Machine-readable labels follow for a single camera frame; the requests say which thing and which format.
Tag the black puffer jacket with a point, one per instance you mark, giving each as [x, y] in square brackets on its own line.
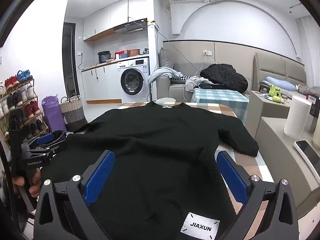
[222, 76]

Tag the black cooking pot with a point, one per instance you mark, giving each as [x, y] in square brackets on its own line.
[103, 57]

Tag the grey sofa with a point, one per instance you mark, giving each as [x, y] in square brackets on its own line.
[232, 51]
[175, 91]

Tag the white round stool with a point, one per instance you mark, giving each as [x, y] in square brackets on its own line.
[165, 101]

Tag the person's left hand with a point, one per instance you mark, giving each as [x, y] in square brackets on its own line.
[35, 182]

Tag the grey pillow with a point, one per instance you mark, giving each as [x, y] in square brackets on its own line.
[165, 58]

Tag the beige low cabinet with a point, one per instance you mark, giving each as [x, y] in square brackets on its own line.
[280, 155]

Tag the grey bed blanket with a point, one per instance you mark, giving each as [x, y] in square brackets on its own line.
[310, 90]

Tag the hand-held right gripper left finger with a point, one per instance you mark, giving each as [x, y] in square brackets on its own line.
[100, 177]

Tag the range hood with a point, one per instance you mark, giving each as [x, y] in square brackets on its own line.
[131, 27]

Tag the houndstooth cushion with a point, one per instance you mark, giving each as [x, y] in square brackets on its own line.
[181, 78]

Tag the woven laundry basket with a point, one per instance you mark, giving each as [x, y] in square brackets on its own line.
[72, 115]

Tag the checked blanket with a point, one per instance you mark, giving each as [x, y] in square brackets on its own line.
[220, 108]

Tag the rows of shoes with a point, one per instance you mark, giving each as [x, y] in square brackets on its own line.
[11, 82]

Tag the blue pillow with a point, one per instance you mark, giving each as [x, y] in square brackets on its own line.
[280, 82]

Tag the white washing machine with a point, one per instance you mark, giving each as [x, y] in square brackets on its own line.
[132, 81]

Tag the dark door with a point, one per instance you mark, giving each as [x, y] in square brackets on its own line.
[70, 60]

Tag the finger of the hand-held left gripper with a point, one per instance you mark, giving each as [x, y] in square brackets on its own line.
[53, 147]
[45, 139]

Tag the green toy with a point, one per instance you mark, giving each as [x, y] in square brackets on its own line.
[275, 91]

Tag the white wall socket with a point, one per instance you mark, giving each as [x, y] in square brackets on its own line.
[207, 52]

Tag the white curtain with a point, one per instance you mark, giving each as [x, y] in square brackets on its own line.
[310, 55]

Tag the teal checked cloth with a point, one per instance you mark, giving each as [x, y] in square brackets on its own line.
[220, 97]

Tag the black knit sweater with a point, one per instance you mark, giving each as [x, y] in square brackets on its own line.
[160, 142]

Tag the pale blue cloth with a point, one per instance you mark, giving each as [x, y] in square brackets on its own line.
[162, 73]

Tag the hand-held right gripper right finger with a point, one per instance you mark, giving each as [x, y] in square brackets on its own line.
[232, 177]

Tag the white paper roll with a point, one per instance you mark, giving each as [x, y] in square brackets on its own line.
[297, 117]

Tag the wooden shoe rack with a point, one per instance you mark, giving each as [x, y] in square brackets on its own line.
[21, 88]

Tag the purple bag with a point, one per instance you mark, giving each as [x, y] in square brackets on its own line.
[51, 115]

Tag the brown container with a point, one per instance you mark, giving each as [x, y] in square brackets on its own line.
[133, 53]

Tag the grey nightstand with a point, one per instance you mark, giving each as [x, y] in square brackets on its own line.
[265, 115]

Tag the pale grey clothes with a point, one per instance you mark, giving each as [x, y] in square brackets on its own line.
[193, 82]

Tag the beige trash bin black liner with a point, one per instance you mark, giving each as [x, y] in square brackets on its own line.
[60, 135]

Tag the white wall cabinets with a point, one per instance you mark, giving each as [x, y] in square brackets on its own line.
[100, 20]

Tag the white base cabinets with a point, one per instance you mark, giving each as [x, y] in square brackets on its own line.
[105, 85]

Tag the white-edged black device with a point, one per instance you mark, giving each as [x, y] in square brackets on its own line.
[306, 152]

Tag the beige bed headboard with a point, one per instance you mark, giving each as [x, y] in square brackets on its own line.
[275, 65]

